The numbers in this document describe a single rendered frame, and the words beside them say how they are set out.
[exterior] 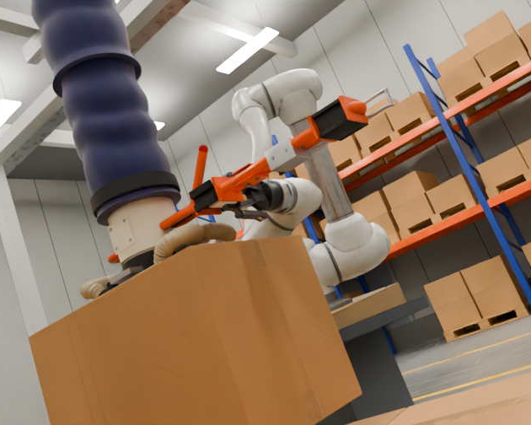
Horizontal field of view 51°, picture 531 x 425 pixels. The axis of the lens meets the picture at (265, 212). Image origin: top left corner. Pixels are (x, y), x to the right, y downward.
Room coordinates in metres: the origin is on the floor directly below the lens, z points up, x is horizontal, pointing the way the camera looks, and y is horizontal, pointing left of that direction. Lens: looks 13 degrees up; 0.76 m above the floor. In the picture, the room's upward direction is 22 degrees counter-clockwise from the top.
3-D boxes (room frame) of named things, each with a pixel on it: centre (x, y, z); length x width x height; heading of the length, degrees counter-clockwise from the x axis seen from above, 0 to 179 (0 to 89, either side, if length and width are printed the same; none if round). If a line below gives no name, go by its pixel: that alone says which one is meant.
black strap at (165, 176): (1.37, 0.29, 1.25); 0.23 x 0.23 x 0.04
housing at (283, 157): (1.11, -0.09, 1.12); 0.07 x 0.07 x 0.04; 56
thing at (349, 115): (1.03, -0.20, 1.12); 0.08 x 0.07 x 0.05; 56
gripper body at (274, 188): (1.36, 0.00, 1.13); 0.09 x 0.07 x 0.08; 147
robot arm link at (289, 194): (1.42, -0.04, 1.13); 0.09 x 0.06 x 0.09; 57
